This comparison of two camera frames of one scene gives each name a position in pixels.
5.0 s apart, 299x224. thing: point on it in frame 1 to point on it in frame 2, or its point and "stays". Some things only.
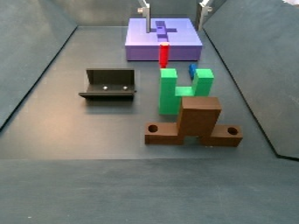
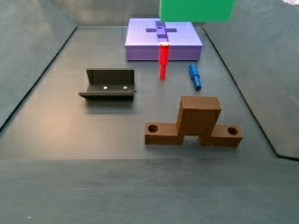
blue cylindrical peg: (192, 69) stays
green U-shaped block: (172, 94) to (196, 10)
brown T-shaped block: (196, 122) stays
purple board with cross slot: (173, 31) stays
